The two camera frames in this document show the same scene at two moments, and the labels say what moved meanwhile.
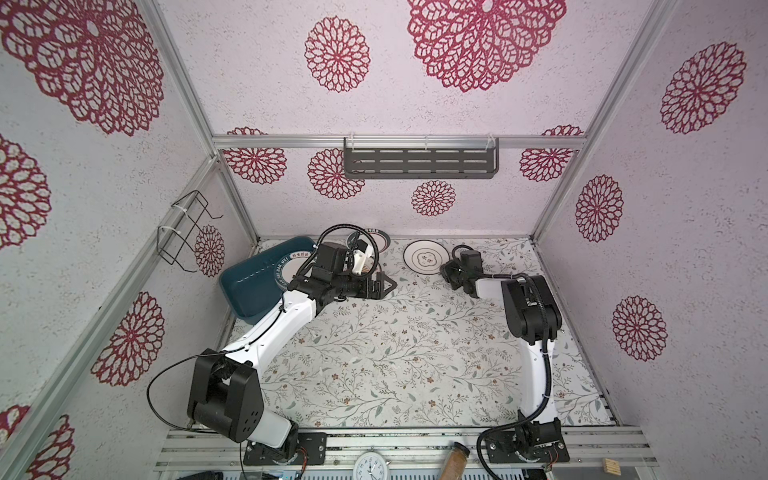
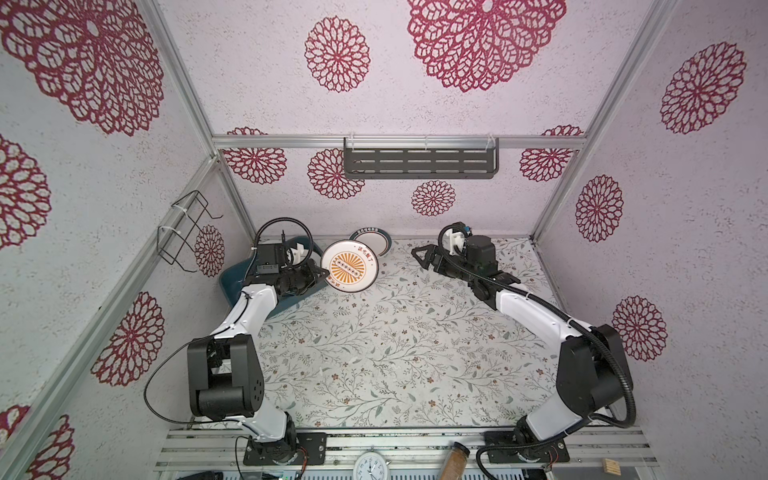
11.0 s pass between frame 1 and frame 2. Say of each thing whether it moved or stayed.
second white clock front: stayed
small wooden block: stayed
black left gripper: moved
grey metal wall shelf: stayed
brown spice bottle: stayed
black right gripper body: moved
